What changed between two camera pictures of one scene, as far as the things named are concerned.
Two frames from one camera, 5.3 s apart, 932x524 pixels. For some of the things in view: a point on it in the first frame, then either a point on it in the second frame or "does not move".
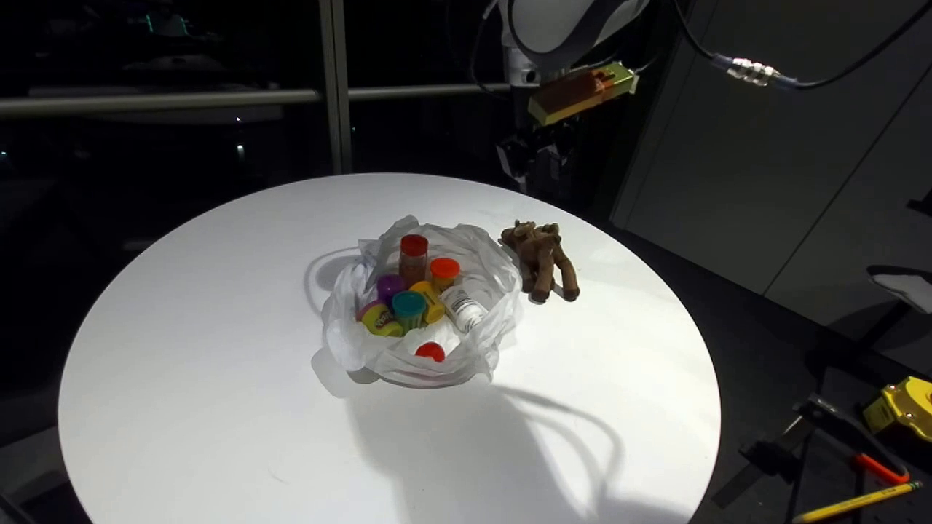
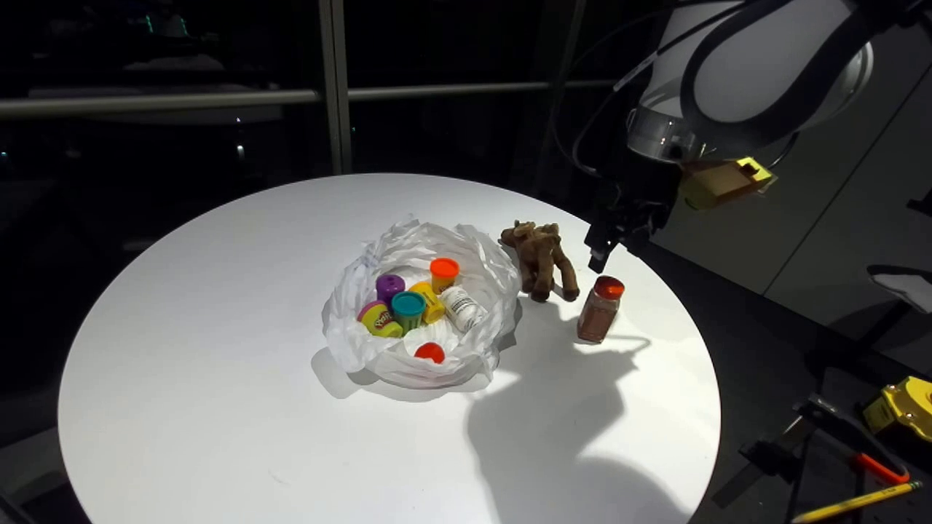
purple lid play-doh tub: (387, 286) does not move
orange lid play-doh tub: (444, 273) does not move
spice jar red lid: (415, 258) to (602, 306)
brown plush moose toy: (539, 260) does not move
